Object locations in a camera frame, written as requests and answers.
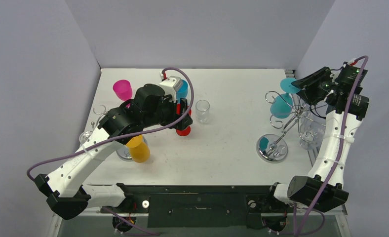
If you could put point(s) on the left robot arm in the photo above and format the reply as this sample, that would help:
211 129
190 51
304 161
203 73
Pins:
64 188

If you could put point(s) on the pink plastic wine glass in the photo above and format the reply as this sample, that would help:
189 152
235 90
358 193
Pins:
123 89

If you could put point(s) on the blue plastic wine glass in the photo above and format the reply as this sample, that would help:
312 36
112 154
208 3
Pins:
183 90

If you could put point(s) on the teal wine glass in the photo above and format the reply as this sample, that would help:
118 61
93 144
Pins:
283 104

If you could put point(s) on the chrome right wine glass rack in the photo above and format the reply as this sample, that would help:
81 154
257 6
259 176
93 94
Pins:
272 148

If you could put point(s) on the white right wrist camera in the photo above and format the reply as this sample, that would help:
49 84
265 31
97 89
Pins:
350 62

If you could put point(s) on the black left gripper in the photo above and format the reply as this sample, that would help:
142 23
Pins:
168 100

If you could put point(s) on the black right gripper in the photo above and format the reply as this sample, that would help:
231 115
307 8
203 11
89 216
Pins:
311 89

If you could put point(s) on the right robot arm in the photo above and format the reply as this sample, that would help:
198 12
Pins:
322 188

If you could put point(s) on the chrome left wine glass rack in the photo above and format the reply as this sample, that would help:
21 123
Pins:
99 110

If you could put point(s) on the clear patterned wine glass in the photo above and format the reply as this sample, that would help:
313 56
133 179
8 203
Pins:
311 132

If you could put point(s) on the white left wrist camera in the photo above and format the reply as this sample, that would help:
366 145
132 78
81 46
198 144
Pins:
171 85

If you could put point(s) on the orange plastic wine glass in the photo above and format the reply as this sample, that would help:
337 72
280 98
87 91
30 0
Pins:
138 149

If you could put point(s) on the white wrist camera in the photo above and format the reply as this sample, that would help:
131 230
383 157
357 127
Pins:
350 62
171 85

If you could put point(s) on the clear glass tumbler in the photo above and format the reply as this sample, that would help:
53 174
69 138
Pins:
202 109

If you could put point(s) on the chrome wine glass rack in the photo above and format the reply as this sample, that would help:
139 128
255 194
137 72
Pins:
272 148
99 110

